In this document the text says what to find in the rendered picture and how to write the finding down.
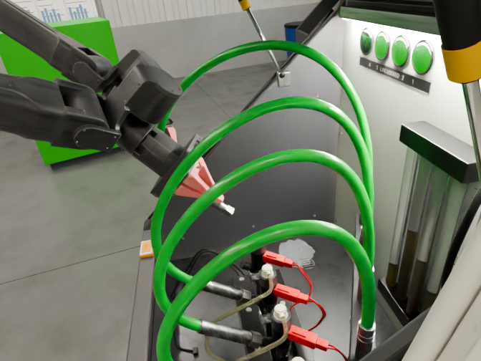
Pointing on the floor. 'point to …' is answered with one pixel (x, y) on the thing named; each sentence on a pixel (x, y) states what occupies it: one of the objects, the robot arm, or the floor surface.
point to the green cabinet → (8, 52)
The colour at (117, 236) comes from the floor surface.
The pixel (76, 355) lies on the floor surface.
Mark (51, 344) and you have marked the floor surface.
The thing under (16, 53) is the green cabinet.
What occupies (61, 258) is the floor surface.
